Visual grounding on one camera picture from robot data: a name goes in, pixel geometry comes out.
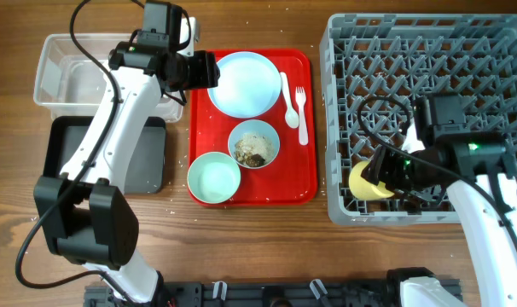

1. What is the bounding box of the yellow plastic cup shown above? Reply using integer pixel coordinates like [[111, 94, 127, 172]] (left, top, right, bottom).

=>
[[348, 161, 394, 200]]

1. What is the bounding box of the blue bowl with food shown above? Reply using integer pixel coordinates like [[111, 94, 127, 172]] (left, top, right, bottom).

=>
[[228, 119, 281, 169]]

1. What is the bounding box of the food scraps and rice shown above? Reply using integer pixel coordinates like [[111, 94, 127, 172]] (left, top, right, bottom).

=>
[[235, 132, 276, 168]]

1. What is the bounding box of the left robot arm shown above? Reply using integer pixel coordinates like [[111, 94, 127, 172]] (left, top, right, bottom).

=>
[[32, 1, 220, 306]]

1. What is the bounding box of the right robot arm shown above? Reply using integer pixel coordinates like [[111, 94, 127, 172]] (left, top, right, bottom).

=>
[[350, 93, 517, 306]]

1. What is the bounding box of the black waste tray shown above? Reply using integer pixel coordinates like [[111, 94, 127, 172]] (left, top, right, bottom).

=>
[[43, 116, 166, 194]]

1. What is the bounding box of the grey dishwasher rack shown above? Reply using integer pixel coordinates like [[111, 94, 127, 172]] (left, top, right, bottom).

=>
[[319, 14, 517, 226]]

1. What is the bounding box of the light blue plate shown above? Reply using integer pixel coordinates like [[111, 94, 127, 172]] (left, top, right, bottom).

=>
[[207, 51, 282, 119]]

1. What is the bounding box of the red serving tray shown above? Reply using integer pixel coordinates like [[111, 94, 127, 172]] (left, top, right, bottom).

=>
[[188, 49, 318, 208]]

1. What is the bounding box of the white plastic fork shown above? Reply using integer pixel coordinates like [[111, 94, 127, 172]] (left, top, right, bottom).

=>
[[295, 87, 309, 146]]

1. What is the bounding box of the white plastic spoon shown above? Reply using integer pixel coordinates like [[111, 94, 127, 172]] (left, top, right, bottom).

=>
[[280, 72, 299, 129]]

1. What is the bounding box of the empty mint green bowl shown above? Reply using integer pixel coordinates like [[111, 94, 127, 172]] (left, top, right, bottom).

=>
[[187, 152, 241, 204]]

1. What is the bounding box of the clear plastic bin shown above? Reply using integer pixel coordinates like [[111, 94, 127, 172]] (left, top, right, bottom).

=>
[[33, 33, 183, 123]]

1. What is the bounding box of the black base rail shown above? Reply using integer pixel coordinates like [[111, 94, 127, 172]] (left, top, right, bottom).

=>
[[83, 279, 462, 307]]

